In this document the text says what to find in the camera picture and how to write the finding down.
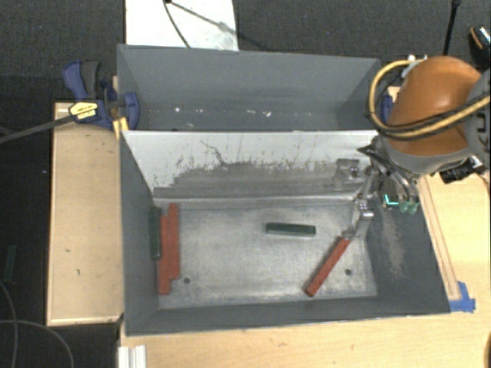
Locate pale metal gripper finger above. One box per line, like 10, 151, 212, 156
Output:
331, 158, 364, 191
342, 199, 376, 240

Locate red-brown flat block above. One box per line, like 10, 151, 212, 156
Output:
166, 202, 181, 280
304, 236, 354, 298
157, 215, 172, 296

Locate dark green flat block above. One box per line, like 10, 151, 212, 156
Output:
148, 205, 163, 261
265, 222, 317, 240

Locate grey metal bin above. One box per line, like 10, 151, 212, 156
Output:
116, 43, 452, 337

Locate pale wood board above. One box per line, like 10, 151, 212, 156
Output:
45, 101, 126, 327

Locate black cylinder on white bracket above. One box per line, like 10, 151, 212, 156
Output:
439, 157, 486, 186

